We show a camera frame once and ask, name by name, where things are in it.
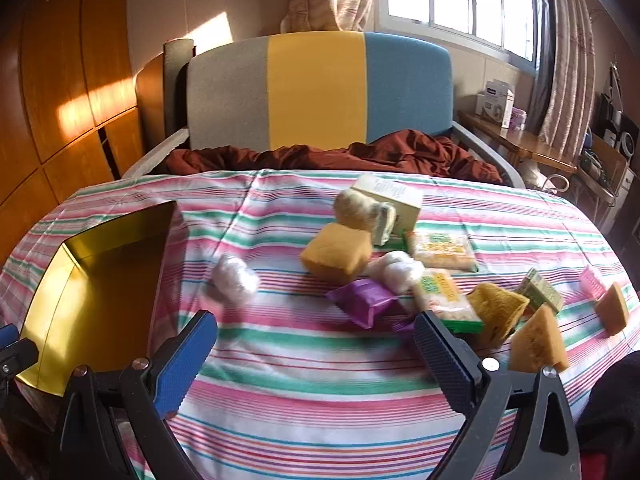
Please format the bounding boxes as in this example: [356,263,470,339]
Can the yellow rolled towel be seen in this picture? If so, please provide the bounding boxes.
[334,189,383,233]

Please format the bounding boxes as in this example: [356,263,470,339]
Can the wooden desk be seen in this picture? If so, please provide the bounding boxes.
[457,110,581,176]

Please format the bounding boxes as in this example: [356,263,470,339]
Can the dark cloth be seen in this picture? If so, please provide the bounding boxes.
[575,347,640,461]

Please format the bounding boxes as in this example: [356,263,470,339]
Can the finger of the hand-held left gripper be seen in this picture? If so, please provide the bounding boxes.
[0,324,40,388]

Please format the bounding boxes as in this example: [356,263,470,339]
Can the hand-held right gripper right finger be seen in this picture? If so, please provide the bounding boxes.
[414,310,583,480]

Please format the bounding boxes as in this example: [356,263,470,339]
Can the small green box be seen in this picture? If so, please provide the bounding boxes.
[515,267,565,316]

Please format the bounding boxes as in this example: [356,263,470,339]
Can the brown wooden board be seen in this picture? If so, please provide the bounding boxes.
[135,52,168,156]

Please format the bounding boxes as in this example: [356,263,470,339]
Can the brown cardboard box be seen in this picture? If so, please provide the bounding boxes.
[580,132,632,183]

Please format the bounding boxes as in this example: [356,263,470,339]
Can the tall beige box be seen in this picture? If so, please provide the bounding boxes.
[350,172,425,236]

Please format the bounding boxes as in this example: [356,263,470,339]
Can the gold metal tin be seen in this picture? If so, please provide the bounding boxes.
[15,200,188,391]

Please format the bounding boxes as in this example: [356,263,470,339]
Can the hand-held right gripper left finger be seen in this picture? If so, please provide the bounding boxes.
[52,310,218,480]

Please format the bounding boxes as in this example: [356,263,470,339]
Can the green cracker packet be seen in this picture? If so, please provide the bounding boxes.
[412,269,485,335]
[404,230,478,273]

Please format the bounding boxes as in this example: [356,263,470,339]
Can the pink packet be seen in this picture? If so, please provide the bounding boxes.
[579,264,608,301]

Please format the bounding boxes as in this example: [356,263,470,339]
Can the white cardboard box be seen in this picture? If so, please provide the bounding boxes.
[475,79,516,128]

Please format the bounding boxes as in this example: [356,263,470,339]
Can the grey yellow blue headboard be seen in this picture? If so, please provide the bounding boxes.
[186,31,456,153]

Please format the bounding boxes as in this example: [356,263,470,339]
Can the red-brown blanket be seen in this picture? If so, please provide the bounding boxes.
[165,129,506,186]

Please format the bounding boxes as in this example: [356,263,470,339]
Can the striped bed sheet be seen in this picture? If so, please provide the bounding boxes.
[0,167,640,480]

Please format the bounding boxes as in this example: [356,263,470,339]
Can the white cable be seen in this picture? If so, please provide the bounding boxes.
[530,172,571,193]

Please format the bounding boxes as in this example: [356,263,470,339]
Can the yellow sponge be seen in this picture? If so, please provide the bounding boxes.
[467,282,531,348]
[509,304,571,373]
[594,282,631,336]
[300,222,373,286]

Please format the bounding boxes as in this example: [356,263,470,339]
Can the white plastic wrapped bundle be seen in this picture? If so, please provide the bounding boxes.
[370,250,426,293]
[209,254,261,306]

